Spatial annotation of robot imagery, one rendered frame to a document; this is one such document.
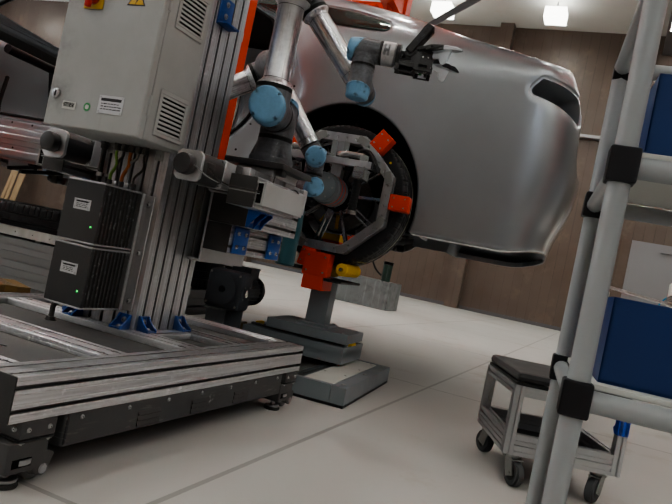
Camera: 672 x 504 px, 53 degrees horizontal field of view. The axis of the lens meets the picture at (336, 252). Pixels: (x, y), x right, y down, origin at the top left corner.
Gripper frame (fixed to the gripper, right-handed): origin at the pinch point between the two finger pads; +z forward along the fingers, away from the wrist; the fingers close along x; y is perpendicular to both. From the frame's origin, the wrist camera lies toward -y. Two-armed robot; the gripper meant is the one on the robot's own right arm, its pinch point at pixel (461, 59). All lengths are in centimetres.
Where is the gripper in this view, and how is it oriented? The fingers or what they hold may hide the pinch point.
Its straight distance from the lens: 219.0
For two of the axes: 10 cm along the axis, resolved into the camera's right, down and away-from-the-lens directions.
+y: -2.2, 9.6, -1.4
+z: 9.7, 2.0, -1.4
